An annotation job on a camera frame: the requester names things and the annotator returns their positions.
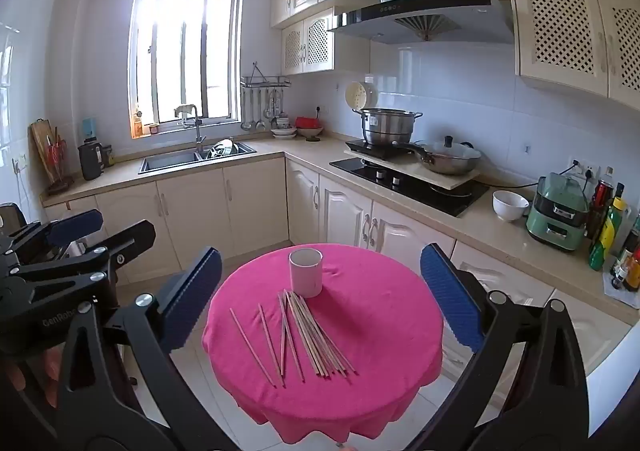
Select steel sink faucet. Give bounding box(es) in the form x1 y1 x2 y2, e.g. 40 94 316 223
174 103 207 158

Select person's left hand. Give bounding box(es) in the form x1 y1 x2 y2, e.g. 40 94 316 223
5 348 64 408

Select black electric kettle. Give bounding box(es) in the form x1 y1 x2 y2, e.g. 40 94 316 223
77 141 105 181

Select pink tablecloth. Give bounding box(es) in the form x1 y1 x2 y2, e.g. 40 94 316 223
201 243 445 446

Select amber sauce bottle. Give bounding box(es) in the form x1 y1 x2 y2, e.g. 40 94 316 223
625 246 640 292

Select bowl with red lid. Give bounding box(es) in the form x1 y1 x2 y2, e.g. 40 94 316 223
295 117 324 142

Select white pink cup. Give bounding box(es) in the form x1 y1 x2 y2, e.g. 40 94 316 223
289 247 324 299

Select black steel range hood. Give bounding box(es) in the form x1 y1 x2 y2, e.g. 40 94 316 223
327 0 516 46

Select red utensil stand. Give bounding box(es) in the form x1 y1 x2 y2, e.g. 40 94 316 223
46 128 76 195

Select wok with glass lid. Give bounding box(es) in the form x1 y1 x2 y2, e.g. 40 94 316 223
391 135 482 176

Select dark sauce bottle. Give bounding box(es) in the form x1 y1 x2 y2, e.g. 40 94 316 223
611 231 638 289

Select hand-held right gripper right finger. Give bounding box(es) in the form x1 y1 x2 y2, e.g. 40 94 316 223
421 243 591 451

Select white ceramic bowl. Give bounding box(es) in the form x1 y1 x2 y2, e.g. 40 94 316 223
492 190 530 222

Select cream lower kitchen cabinets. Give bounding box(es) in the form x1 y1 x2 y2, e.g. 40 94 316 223
42 153 631 382

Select large lattice door cabinet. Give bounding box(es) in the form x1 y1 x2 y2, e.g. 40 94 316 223
506 0 640 112

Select stainless steel pot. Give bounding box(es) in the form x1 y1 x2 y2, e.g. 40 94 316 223
359 108 424 148

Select dishes in steel rack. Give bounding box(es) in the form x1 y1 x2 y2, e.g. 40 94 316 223
207 138 236 159

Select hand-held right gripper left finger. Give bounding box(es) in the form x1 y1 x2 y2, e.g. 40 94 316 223
52 247 241 451

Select beige stove cover board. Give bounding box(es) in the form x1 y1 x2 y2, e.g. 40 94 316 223
357 153 482 190

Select steel kitchen sink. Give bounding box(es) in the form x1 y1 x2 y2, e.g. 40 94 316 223
138 141 257 176

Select barred kitchen window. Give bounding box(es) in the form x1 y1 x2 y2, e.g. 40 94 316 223
129 0 242 128

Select bunch of wooden chopsticks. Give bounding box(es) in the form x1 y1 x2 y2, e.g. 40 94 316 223
229 288 358 388

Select steel wall utensil rack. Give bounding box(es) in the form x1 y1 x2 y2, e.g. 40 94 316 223
240 62 292 89

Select red label cola bottle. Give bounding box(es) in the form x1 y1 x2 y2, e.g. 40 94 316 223
591 179 615 238

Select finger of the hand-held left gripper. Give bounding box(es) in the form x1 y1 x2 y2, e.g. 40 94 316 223
5 209 104 264
22 220 157 284

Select wooden cutting board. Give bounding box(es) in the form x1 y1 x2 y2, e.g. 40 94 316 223
30 119 63 184

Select green electric cooker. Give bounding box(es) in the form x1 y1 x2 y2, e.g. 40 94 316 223
525 172 592 248

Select white power outlet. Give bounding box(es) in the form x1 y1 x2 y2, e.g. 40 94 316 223
570 158 598 179

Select black induction cooker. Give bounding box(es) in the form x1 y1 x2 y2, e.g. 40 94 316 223
344 138 426 162

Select row of hanging steel utensils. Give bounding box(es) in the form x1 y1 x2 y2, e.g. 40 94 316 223
241 87 283 132

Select black gas stove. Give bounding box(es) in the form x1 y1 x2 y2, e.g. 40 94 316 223
329 157 491 218

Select small lattice door cabinet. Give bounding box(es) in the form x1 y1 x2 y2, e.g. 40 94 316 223
281 8 335 76

